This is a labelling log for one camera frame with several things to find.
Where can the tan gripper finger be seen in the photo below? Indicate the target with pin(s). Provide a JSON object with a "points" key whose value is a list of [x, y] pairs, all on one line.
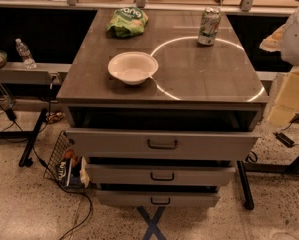
{"points": [[273, 42]]}

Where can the white paper bowl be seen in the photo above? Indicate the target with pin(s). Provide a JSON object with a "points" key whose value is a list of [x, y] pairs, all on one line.
{"points": [[132, 68]]}

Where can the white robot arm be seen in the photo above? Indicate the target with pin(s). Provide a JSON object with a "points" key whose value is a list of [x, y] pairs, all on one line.
{"points": [[285, 39]]}

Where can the yellow foam block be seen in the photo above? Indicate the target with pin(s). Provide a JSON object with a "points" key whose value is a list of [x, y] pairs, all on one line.
{"points": [[286, 103]]}

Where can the black power adapter right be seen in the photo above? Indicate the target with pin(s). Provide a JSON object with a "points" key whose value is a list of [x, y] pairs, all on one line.
{"points": [[284, 139]]}

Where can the grey drawer cabinet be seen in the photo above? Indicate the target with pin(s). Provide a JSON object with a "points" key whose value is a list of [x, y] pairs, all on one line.
{"points": [[195, 89]]}

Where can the green chip bag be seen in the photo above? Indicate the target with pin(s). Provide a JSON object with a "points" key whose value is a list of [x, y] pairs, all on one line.
{"points": [[128, 22]]}

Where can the top grey drawer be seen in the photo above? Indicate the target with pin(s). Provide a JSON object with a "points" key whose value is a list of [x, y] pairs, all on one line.
{"points": [[175, 145]]}

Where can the grey drawer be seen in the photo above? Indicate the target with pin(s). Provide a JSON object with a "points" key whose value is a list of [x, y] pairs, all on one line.
{"points": [[175, 145], [159, 175], [141, 198]]}

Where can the middle grey drawer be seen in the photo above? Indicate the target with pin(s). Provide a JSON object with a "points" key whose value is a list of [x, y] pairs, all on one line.
{"points": [[159, 175]]}

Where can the bottom grey drawer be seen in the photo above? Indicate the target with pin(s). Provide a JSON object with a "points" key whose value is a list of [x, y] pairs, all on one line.
{"points": [[141, 198]]}

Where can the clear plastic water bottle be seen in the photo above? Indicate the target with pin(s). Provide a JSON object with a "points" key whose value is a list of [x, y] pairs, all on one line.
{"points": [[25, 54]]}

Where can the wire mesh basket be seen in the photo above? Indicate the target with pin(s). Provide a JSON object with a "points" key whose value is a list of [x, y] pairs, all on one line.
{"points": [[65, 167]]}

